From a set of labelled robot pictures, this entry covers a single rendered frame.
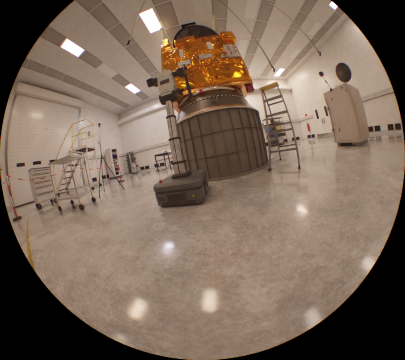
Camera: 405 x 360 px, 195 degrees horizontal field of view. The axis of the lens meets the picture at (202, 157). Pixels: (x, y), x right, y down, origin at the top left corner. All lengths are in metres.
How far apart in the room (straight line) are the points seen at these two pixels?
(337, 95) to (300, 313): 3.84
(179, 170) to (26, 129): 7.38
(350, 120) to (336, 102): 0.59
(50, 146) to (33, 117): 1.80
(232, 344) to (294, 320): 0.18
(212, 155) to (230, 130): 0.50
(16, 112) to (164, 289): 7.93
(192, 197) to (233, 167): 1.06
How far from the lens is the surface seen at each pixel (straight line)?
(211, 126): 1.99
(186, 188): 1.12
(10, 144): 7.46
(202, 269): 0.60
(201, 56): 3.20
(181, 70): 1.69
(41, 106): 8.10
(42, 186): 4.06
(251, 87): 2.77
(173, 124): 1.43
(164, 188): 1.20
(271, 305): 0.51
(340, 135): 3.90
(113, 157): 8.64
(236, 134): 2.02
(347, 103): 3.74
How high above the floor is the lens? 0.49
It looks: 2 degrees down
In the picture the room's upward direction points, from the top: 11 degrees counter-clockwise
